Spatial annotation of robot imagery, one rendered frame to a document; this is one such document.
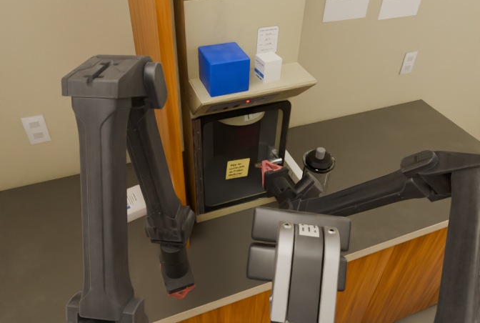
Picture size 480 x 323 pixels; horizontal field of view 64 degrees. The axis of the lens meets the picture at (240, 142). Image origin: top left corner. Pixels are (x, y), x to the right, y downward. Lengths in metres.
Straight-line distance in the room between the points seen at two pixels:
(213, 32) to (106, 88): 0.53
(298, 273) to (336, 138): 1.51
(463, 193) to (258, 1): 0.62
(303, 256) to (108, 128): 0.30
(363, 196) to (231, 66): 0.42
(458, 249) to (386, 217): 0.82
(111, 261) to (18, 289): 0.84
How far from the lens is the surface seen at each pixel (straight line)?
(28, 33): 1.41
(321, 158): 1.31
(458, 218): 0.75
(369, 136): 1.88
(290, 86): 1.01
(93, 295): 0.60
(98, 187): 0.53
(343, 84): 1.91
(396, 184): 0.87
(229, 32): 1.01
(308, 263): 0.33
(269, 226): 0.38
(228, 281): 1.26
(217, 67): 0.91
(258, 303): 1.41
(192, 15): 0.96
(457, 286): 0.70
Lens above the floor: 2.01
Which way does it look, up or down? 38 degrees down
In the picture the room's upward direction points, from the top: 2 degrees clockwise
